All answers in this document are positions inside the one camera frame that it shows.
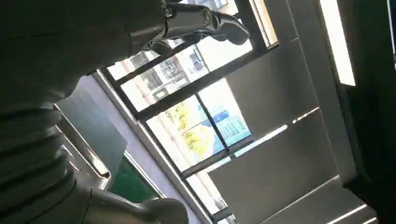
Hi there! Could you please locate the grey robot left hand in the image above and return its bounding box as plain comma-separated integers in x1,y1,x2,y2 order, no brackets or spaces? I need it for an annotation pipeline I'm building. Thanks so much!
0,0,250,224

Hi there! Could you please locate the grey flat panel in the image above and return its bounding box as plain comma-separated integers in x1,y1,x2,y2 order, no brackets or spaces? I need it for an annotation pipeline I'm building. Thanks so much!
56,89,128,183

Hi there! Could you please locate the ribbed grey left arm sleeve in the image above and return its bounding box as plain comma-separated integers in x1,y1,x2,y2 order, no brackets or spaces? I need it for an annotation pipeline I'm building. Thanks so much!
0,107,77,224

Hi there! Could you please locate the dark-framed window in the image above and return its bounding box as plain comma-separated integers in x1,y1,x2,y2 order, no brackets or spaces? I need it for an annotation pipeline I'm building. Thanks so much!
92,0,279,224

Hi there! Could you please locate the green board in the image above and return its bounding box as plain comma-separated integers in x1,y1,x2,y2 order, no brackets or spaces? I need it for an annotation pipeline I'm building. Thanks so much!
109,155,162,204

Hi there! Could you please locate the short white ceiling light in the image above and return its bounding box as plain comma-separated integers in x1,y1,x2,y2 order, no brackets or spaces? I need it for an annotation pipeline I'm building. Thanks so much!
249,0,279,49

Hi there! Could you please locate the long white ceiling light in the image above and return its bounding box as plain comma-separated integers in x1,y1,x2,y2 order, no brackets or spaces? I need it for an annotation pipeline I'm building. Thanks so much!
319,0,357,87

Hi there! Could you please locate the shiny metal frame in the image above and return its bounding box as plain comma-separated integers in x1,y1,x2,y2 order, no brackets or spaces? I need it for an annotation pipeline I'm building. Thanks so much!
54,104,112,191

